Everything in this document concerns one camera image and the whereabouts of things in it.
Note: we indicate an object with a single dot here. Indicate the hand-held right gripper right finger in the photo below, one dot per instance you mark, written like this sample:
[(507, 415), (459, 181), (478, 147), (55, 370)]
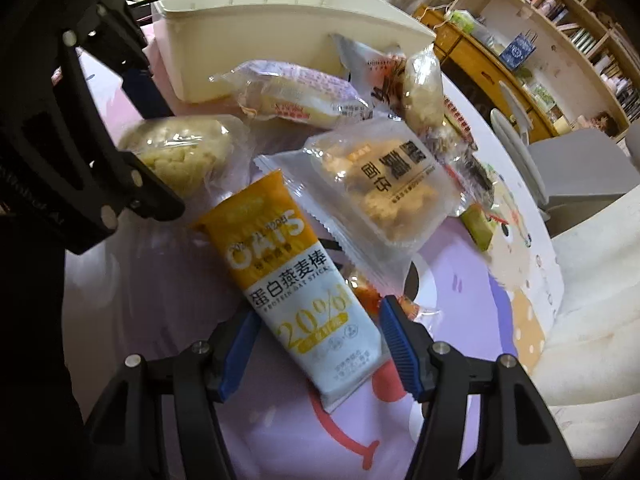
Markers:
[(400, 350)]

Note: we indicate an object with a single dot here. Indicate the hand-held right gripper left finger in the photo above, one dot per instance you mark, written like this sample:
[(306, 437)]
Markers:
[(240, 355)]

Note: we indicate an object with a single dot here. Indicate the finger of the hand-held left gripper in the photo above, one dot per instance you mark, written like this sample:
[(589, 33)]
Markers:
[(150, 185), (142, 92)]

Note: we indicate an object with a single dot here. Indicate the large puffed rice ball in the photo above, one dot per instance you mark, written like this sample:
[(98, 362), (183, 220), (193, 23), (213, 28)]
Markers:
[(185, 150)]

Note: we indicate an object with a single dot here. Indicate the yellow white oat bar packet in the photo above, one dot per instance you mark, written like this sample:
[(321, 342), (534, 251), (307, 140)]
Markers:
[(295, 280)]

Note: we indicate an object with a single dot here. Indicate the small green packet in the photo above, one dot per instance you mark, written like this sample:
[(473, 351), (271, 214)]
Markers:
[(477, 225)]

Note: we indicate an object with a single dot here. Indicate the white plastic storage bin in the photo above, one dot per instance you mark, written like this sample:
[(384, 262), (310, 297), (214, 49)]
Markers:
[(280, 30)]

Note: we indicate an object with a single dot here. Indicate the pink print bread packet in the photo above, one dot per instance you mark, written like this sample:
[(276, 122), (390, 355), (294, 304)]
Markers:
[(295, 90)]

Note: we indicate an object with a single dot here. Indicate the clear packet with yellow cake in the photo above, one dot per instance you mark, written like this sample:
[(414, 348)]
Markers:
[(385, 185)]

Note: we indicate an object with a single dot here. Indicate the red trim dark snack packet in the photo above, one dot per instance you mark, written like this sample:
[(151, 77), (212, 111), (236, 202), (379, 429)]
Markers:
[(460, 165)]

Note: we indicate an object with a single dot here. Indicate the white packet with orange print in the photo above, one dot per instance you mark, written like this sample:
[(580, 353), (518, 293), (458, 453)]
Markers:
[(365, 70)]

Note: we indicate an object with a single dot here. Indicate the cartoon printed tablecloth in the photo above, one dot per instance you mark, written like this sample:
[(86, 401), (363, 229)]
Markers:
[(475, 310)]

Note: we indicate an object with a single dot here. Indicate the white leaf print curtain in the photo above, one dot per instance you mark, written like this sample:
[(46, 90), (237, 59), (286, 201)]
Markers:
[(590, 310)]

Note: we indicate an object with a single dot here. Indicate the grey office chair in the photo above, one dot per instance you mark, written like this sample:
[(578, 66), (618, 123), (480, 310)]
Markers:
[(580, 165)]

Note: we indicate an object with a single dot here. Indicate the green print box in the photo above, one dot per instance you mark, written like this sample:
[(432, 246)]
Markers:
[(537, 95)]

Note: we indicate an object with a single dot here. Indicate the wooden desk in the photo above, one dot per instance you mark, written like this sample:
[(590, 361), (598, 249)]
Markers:
[(480, 65)]

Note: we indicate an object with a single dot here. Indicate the brown haired doll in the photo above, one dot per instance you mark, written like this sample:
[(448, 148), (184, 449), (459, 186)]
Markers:
[(605, 122)]

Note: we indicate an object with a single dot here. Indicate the blue paper bag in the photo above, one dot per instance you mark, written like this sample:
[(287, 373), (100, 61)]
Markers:
[(517, 52)]

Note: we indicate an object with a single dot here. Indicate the green tissue pack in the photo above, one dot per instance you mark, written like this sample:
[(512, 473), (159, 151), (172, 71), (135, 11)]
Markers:
[(462, 21)]

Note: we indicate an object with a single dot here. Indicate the wooden bookshelf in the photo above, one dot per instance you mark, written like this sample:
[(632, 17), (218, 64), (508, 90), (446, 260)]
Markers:
[(565, 7)]

